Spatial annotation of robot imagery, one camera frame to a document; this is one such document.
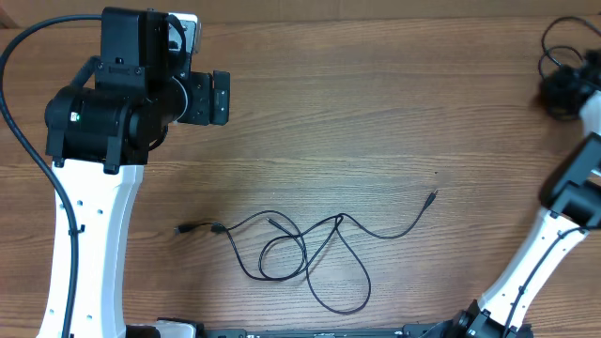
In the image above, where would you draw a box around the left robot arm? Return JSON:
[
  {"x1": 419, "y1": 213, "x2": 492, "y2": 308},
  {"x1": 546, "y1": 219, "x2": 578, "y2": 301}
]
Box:
[{"x1": 39, "y1": 8, "x2": 230, "y2": 337}]

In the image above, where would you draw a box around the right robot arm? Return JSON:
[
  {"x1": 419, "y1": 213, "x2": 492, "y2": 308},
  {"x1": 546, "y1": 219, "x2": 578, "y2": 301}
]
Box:
[{"x1": 439, "y1": 51, "x2": 600, "y2": 338}]

